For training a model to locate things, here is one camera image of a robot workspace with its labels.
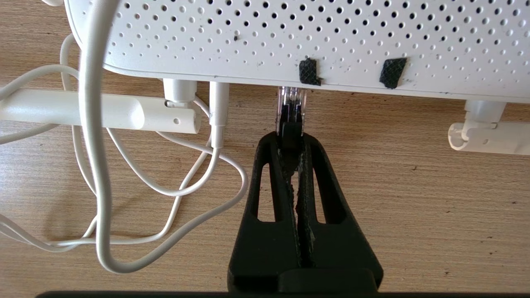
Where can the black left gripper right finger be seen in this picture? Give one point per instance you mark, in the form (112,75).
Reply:
(339,248)

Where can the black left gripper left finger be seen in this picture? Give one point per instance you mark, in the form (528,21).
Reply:
(265,248)

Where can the white router with antennas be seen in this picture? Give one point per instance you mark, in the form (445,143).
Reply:
(290,33)

